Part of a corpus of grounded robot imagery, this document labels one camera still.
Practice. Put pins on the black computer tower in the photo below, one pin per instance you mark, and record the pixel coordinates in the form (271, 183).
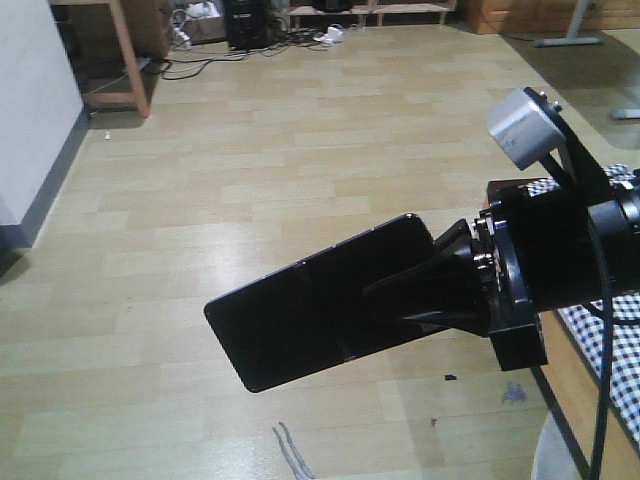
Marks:
(247, 24)

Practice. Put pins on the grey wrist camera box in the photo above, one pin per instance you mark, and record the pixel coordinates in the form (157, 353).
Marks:
(521, 128)

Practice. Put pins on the wooden shelf cabinet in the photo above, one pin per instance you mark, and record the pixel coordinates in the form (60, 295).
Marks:
(362, 9)

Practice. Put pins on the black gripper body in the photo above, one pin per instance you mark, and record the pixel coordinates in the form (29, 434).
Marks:
(541, 243)

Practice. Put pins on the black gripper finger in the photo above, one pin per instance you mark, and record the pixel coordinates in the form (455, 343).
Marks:
(445, 290)

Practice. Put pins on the white power strip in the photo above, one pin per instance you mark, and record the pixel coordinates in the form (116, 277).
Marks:
(332, 36)

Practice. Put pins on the cardboard box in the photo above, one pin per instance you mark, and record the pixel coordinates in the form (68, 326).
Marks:
(196, 22)

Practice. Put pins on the light wooden desk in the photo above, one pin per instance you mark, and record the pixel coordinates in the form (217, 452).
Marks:
(123, 31)

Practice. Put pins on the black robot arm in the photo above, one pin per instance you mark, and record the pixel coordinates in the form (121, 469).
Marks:
(613, 227)

